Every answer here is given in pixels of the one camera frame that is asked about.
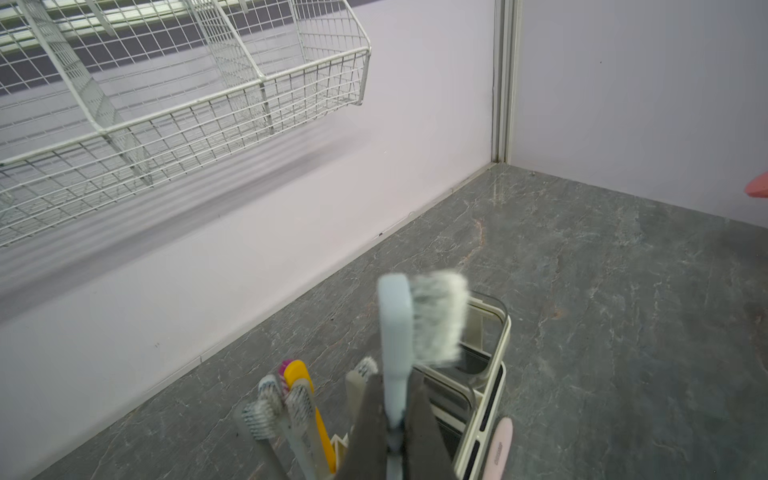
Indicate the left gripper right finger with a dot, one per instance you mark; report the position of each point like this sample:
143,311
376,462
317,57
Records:
425,456

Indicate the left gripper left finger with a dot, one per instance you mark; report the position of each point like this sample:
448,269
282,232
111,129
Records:
366,457

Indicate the pink toothbrush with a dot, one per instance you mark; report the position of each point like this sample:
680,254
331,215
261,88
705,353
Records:
498,450

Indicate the light blue toothbrush vertical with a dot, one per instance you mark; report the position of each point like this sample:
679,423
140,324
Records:
270,394

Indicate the grey-green toothbrush vertical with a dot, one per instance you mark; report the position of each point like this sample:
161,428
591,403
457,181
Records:
257,421

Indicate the yellow toothbrush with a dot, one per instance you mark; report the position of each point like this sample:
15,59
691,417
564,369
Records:
292,370

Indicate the light blue toothbrush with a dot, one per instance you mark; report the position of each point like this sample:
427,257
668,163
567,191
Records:
421,322

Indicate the cream toothbrush holder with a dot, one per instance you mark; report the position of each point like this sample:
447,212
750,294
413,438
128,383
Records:
465,396

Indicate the pink watering can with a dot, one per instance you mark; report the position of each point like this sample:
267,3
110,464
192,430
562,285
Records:
758,187

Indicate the white wire wall basket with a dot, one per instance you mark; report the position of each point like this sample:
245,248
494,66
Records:
102,101

